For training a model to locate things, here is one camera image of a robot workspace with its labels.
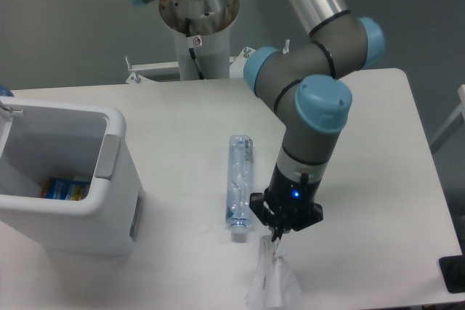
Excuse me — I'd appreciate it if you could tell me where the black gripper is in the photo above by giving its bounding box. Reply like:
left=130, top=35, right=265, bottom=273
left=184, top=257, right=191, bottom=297
left=249, top=163, right=323, bottom=242

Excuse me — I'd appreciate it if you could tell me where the white paper tissue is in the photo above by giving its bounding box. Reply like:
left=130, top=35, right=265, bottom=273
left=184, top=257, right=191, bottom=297
left=246, top=235, right=302, bottom=309

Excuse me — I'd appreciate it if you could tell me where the clear plastic water bottle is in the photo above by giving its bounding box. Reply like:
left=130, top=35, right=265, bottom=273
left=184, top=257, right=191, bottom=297
left=225, top=134, right=254, bottom=243

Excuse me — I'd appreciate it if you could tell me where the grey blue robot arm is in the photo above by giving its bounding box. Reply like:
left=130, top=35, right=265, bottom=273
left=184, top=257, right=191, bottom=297
left=132, top=0, right=385, bottom=240

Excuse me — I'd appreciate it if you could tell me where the white trash can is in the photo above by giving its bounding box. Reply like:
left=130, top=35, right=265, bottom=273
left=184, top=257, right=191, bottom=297
left=1, top=97, right=144, bottom=255

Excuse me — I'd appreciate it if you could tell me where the black object at table edge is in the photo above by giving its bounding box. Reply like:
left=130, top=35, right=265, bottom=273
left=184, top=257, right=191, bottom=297
left=439, top=255, right=464, bottom=294

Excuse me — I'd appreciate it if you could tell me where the blue yellow snack wrapper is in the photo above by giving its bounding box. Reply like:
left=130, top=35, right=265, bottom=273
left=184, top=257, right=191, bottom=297
left=41, top=176, right=91, bottom=201

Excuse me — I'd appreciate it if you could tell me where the blue object at left edge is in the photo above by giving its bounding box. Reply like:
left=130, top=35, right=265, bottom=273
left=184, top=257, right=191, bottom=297
left=0, top=85, right=15, bottom=97

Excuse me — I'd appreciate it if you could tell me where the white pedestal base frame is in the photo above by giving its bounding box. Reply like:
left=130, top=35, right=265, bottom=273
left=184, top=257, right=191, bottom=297
left=124, top=38, right=291, bottom=85

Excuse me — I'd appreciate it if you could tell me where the white furniture frame right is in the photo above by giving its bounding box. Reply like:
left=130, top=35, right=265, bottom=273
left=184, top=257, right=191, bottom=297
left=429, top=84, right=464, bottom=154

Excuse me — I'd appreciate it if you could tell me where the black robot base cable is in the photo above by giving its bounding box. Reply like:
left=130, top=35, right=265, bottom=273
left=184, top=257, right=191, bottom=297
left=184, top=17, right=206, bottom=81

